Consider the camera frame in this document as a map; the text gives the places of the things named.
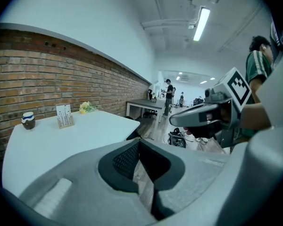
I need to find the person's right hand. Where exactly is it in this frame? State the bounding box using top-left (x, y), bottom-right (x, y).
top-left (219, 102), bottom-right (233, 127)

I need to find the black open bag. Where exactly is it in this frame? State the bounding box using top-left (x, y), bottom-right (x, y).
top-left (166, 127), bottom-right (188, 148)

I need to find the long ceiling light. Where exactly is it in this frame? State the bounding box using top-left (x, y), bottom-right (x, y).
top-left (192, 6), bottom-right (211, 42)

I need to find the person's right forearm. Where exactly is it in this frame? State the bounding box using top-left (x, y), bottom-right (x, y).
top-left (239, 102), bottom-right (273, 133)

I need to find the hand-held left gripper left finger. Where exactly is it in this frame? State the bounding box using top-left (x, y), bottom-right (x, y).
top-left (18, 139), bottom-right (156, 226)

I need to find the white square table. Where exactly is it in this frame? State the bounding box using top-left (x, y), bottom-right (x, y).
top-left (1, 110), bottom-right (141, 199)

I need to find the dark grey table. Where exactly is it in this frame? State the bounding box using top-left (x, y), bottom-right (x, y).
top-left (126, 98), bottom-right (167, 134)

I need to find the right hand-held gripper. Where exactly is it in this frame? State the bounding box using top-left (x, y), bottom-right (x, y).
top-left (169, 67), bottom-right (253, 148)

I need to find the yellow flower bouquet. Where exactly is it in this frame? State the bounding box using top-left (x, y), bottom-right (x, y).
top-left (79, 101), bottom-right (98, 114)

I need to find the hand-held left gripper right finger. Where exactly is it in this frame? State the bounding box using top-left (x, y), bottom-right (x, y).
top-left (140, 139), bottom-right (227, 221)

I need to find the brown and white mug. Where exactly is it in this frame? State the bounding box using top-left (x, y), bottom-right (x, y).
top-left (21, 112), bottom-right (36, 130)

